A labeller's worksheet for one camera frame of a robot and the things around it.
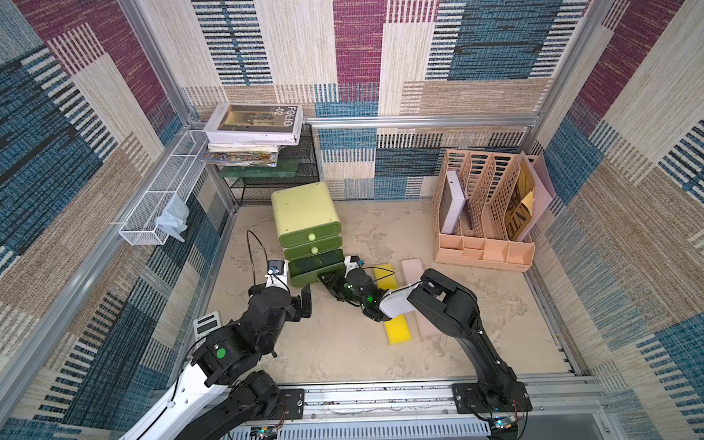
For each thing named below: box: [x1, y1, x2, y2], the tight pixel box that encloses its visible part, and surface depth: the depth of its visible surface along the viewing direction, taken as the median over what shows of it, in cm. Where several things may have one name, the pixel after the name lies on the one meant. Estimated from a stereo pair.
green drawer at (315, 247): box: [283, 235, 343, 261], surface depth 92 cm
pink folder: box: [512, 155, 536, 241], surface depth 94 cm
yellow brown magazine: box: [505, 160, 535, 241], surface depth 98 cm
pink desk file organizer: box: [431, 149, 556, 273], surface depth 100 cm
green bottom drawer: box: [287, 248, 346, 287], surface depth 95 cm
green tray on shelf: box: [220, 162, 299, 179], surface depth 96 cm
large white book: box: [203, 102, 304, 145], surface depth 85 cm
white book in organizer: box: [441, 169, 470, 234], surface depth 100 cm
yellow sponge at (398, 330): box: [384, 313, 412, 346], surface depth 86 cm
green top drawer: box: [277, 220, 342, 248], surface depth 87 cm
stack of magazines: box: [201, 133, 300, 168], surface depth 83 cm
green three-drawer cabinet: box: [271, 182, 346, 288], surface depth 92 cm
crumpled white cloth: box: [154, 193, 190, 243], surface depth 69 cm
